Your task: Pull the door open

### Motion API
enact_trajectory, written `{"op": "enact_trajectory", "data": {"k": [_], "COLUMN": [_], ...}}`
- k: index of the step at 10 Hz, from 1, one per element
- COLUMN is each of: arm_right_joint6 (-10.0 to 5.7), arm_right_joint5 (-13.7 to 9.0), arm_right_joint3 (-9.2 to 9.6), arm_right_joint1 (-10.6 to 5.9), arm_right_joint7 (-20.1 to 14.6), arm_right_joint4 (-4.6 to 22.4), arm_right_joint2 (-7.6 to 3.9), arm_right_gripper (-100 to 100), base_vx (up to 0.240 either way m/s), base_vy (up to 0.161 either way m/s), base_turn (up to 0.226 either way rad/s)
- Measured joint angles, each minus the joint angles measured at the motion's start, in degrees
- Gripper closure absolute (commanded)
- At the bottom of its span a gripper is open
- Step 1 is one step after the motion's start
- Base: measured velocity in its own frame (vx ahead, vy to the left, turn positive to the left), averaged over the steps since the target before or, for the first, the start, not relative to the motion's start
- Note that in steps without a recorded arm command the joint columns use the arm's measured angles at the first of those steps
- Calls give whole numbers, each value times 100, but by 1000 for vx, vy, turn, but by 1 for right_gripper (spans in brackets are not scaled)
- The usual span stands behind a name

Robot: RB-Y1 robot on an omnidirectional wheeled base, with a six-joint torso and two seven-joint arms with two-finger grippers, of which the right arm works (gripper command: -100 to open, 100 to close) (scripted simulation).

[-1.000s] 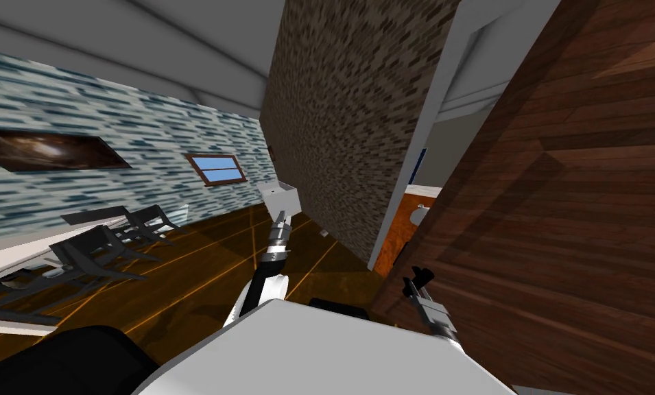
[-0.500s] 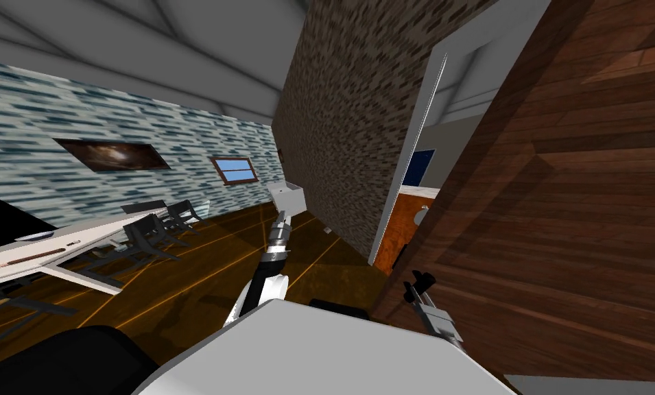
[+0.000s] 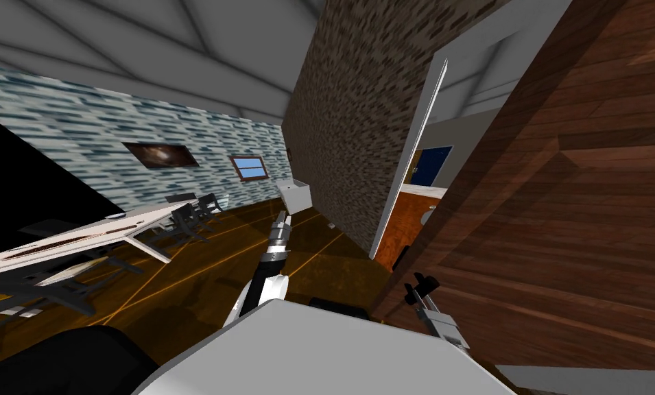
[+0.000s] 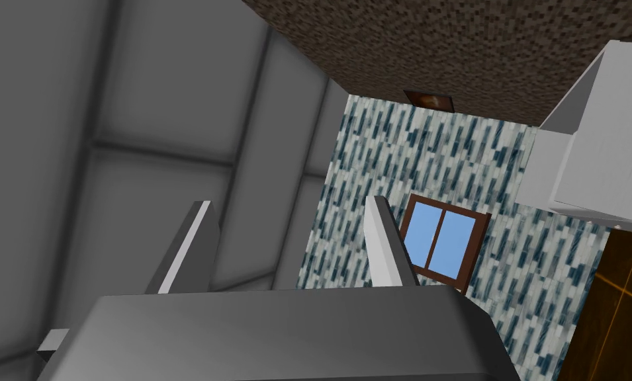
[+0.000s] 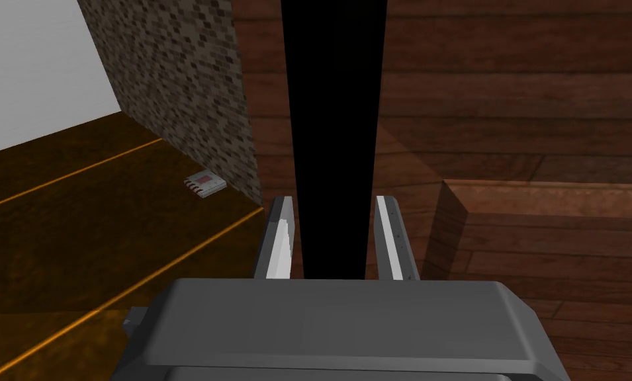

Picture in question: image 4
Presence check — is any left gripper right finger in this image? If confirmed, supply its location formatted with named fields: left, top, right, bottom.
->
left=363, top=194, right=421, bottom=288

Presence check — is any grey panelled cupboard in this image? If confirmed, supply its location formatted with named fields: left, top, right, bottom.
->
left=0, top=0, right=351, bottom=371

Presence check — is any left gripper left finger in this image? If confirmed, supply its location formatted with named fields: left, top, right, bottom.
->
left=144, top=200, right=222, bottom=295

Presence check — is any brown ceiling lamp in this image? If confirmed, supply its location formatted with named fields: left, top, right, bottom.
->
left=403, top=89, right=455, bottom=114

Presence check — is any white cupboard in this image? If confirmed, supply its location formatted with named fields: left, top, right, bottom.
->
left=514, top=39, right=632, bottom=236

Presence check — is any brown wooden door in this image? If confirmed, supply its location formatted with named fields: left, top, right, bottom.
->
left=557, top=226, right=632, bottom=381

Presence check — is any brown framed window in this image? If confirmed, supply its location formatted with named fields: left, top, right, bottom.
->
left=398, top=193, right=492, bottom=295

